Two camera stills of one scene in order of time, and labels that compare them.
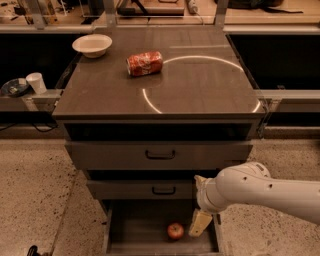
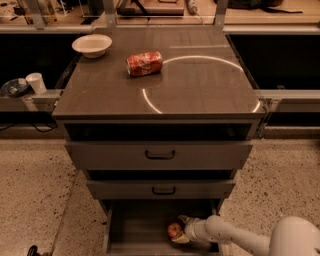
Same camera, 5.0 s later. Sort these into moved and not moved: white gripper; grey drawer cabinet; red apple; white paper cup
Moved: white gripper
Not moved: white paper cup; red apple; grey drawer cabinet
